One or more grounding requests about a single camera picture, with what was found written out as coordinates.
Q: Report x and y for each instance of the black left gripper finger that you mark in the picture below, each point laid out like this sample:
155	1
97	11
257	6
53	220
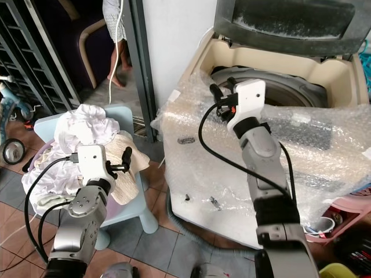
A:
127	159

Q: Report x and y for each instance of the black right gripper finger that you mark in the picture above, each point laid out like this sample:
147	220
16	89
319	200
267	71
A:
217	94
232	86

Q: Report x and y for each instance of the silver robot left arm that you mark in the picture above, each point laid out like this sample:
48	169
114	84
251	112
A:
78	226

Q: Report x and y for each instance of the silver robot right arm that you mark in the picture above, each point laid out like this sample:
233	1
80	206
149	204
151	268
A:
264	156

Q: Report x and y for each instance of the cream top-load washing machine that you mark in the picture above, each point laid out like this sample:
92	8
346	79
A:
214	223

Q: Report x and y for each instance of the beige towel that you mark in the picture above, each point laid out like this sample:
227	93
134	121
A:
133	185

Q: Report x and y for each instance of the crumpled white garment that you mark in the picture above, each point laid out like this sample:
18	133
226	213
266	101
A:
87	124

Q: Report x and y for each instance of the light blue plastic chair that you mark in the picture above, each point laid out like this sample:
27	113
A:
148	214

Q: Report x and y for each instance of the clear bubble wrap sheet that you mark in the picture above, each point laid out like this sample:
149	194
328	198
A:
208	162

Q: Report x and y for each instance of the grey washer drum rim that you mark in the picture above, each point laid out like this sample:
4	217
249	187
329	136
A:
295	87

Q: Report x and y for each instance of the white cloth with folds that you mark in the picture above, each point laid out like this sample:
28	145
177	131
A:
52	179

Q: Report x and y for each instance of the purple laundry basket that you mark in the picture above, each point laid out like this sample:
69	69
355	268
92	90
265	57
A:
42	152

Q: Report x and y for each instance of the dark grey washer lid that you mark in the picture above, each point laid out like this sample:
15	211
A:
284	26

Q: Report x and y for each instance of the black sandal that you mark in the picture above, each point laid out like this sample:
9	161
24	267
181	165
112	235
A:
29	165

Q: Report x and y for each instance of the grey robot left leg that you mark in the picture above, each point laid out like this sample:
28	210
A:
117	271

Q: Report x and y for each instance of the light blue kids tricycle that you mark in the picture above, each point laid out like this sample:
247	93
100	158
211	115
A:
13	152

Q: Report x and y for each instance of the dark armchair with beige armrest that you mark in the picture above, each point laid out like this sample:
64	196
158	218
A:
85	58

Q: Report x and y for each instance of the barefoot person in dress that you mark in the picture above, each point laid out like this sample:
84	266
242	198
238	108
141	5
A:
113	17

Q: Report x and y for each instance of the teal cloth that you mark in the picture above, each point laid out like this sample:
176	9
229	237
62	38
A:
367	66

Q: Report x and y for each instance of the dark metal grille gate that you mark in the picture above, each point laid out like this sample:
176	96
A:
23	52

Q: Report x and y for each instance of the white cup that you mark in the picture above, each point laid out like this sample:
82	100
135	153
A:
322	226

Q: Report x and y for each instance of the pink plastic basin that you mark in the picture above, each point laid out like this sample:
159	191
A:
353	208

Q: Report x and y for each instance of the dark plastic crate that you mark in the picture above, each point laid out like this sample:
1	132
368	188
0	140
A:
353	252

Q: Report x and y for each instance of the yellow plastic item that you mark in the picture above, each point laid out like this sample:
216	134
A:
337	271

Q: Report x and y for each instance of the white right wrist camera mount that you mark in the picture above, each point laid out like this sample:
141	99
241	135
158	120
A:
248	98

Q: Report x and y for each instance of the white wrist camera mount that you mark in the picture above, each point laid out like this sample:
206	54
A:
93	162
248	98

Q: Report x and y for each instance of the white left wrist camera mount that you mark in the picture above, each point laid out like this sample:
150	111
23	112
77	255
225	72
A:
93	162

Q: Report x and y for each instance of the dark grey door frame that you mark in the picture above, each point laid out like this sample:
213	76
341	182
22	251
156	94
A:
145	69

